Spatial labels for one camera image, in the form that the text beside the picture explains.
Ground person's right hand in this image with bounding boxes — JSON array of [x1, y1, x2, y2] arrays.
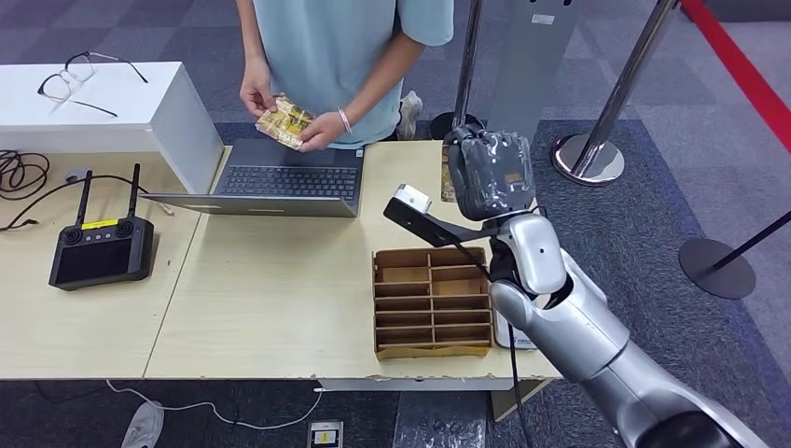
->
[[239, 58, 279, 119]]

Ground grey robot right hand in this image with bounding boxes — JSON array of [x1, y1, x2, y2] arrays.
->
[[443, 123, 537, 222]]

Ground person's left hand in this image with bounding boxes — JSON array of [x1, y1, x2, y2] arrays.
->
[[298, 111, 351, 154]]

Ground stack of gold cards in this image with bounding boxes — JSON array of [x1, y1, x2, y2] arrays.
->
[[255, 95, 315, 151]]

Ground gold ID card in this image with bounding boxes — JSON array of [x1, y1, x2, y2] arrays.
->
[[440, 145, 459, 204]]

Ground person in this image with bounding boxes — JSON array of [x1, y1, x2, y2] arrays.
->
[[234, 0, 455, 151]]

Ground cardboard card organizer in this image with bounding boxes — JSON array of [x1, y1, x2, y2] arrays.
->
[[370, 246, 495, 361]]

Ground grey laptop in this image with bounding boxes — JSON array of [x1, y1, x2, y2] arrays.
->
[[140, 138, 366, 218]]

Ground white riser box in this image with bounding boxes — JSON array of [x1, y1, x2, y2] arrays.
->
[[0, 60, 226, 196]]

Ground grey kiosk panel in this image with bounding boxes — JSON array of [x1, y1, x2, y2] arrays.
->
[[483, 0, 585, 149]]

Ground chrome stanchion with black base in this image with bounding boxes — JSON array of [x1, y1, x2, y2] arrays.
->
[[427, 0, 485, 142]]

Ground black-rimmed glasses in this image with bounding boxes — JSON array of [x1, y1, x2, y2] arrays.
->
[[35, 50, 149, 119]]

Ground wooden table leg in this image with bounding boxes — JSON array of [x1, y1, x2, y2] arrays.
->
[[491, 378, 551, 424]]

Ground black remote controller with antennas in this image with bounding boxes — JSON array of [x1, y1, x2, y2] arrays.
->
[[48, 162, 156, 292]]

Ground red barrier belt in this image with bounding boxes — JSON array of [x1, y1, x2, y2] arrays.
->
[[678, 0, 791, 156]]

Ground grey floor socket box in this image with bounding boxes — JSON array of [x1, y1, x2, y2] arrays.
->
[[307, 420, 345, 448]]

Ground white shoe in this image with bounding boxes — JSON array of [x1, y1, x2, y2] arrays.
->
[[120, 401, 166, 448]]

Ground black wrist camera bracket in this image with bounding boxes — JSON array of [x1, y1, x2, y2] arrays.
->
[[382, 197, 502, 250]]

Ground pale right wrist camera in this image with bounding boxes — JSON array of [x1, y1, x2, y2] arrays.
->
[[393, 183, 434, 216]]

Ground thin black cable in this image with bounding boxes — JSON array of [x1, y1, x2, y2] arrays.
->
[[0, 174, 176, 233]]

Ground coiled black cable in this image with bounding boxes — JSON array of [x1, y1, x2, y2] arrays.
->
[[0, 149, 50, 202]]

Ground white floor cable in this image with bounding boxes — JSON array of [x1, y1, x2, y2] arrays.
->
[[104, 380, 325, 432]]

